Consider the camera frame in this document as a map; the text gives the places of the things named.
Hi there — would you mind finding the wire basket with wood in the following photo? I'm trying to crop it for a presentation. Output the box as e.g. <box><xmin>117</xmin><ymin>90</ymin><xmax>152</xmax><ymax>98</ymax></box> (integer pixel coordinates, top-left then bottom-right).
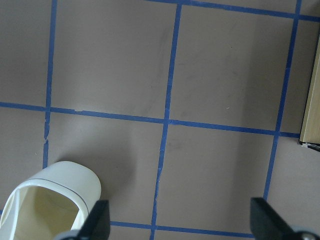
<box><xmin>299</xmin><ymin>36</ymin><xmax>320</xmax><ymax>152</ymax></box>

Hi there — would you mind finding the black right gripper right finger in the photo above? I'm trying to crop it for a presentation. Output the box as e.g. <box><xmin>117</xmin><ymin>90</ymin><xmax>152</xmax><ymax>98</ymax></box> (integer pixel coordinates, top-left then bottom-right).
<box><xmin>250</xmin><ymin>197</ymin><xmax>320</xmax><ymax>240</ymax></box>

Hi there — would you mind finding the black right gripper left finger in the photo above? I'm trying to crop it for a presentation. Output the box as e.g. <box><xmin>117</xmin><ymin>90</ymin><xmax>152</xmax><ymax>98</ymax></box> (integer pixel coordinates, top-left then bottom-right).
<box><xmin>56</xmin><ymin>200</ymin><xmax>110</xmax><ymax>240</ymax></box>

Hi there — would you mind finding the white trash can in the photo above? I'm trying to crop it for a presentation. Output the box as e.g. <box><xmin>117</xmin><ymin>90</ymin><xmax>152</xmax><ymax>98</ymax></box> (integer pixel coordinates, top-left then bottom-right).
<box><xmin>0</xmin><ymin>161</ymin><xmax>102</xmax><ymax>240</ymax></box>

